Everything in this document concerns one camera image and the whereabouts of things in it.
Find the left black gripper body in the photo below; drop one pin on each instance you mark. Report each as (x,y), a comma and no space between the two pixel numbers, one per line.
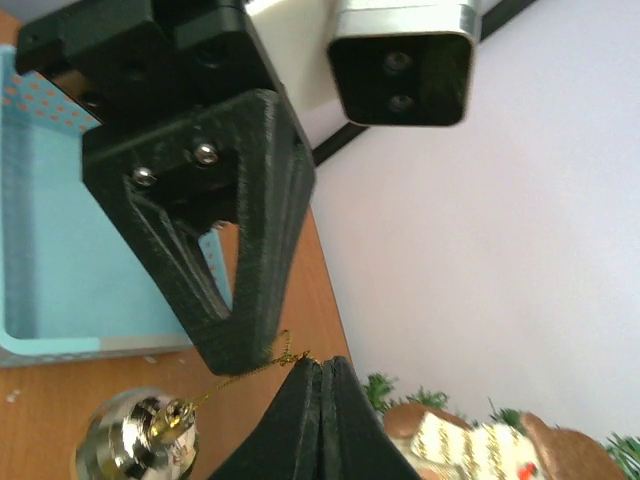
(142,61)

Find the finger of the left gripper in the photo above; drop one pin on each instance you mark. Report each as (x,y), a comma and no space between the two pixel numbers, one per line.
(212,203)

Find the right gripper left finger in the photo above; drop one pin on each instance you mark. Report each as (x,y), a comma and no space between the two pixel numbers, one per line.
(284,444)

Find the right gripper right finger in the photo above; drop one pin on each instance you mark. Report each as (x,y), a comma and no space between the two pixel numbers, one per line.
(352,442)

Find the snowman ornament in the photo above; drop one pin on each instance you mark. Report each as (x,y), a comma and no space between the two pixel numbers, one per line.
(440,445)

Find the blue plastic basket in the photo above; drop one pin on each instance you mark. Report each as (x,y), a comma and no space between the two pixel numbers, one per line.
(71,289)

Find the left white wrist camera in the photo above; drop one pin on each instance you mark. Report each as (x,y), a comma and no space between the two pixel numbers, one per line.
(387,63)

